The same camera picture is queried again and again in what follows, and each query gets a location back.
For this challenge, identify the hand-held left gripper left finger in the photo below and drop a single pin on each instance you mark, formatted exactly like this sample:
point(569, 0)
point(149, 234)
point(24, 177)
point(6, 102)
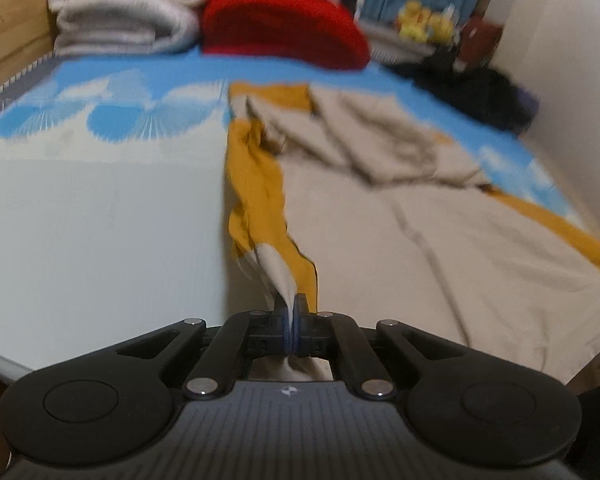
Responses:
point(283, 334)

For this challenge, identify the blue patterned bedsheet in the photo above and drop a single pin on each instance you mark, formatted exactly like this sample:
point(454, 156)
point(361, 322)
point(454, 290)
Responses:
point(105, 235)

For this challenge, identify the yellow plush toy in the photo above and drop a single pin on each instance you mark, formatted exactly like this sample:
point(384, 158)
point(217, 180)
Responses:
point(412, 20)
point(441, 27)

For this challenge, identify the black clothing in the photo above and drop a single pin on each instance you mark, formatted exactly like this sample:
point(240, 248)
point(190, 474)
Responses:
point(480, 95)

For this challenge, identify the dark red pillow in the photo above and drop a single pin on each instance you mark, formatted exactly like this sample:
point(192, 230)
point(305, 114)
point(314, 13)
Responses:
point(480, 40)

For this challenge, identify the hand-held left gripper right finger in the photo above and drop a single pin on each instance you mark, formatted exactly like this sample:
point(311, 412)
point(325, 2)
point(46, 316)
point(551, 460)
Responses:
point(297, 334)

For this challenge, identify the red folded blanket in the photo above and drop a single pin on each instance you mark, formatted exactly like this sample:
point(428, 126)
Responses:
point(285, 25)

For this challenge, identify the white nightstand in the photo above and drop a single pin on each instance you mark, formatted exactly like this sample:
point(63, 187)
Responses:
point(395, 42)

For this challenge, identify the wooden headboard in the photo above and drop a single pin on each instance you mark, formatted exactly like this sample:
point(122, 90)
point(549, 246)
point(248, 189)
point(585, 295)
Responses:
point(10, 20)

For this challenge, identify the beige and yellow jacket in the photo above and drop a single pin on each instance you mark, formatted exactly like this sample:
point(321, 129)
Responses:
point(430, 240)

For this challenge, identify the grey mattress pad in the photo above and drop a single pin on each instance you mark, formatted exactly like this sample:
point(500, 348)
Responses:
point(10, 90)

